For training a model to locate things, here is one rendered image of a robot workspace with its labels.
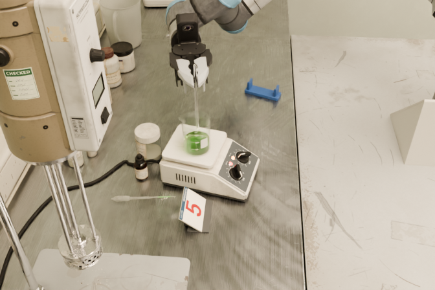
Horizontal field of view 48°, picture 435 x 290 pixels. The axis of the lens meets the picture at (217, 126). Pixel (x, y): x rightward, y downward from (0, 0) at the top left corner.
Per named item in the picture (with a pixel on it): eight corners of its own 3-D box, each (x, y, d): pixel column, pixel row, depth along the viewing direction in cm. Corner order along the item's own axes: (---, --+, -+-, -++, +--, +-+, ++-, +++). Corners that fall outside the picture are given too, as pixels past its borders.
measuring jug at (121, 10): (139, 59, 155) (134, 15, 146) (99, 59, 155) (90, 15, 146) (148, 31, 169) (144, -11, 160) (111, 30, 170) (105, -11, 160)
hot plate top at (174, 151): (228, 134, 114) (228, 131, 113) (212, 169, 105) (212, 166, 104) (179, 125, 117) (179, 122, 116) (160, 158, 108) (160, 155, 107)
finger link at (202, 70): (213, 103, 102) (206, 78, 109) (212, 79, 98) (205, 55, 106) (198, 105, 102) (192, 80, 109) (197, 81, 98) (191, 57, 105)
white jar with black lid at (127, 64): (127, 59, 155) (124, 39, 151) (139, 67, 151) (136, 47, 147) (108, 66, 152) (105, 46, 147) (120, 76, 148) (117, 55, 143)
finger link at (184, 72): (195, 105, 102) (191, 80, 109) (194, 81, 98) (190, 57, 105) (180, 107, 102) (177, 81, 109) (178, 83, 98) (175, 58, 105)
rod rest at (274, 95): (281, 95, 140) (282, 84, 137) (277, 101, 137) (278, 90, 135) (248, 87, 143) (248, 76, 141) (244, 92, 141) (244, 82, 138)
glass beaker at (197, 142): (214, 142, 111) (213, 112, 106) (208, 161, 106) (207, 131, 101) (184, 138, 112) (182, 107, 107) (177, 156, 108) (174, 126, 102)
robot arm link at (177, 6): (186, -11, 124) (158, 7, 126) (191, 8, 116) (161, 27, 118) (202, 13, 129) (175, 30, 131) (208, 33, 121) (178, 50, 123)
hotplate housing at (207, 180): (259, 165, 117) (261, 139, 112) (245, 204, 108) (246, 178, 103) (172, 147, 123) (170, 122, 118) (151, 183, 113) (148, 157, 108)
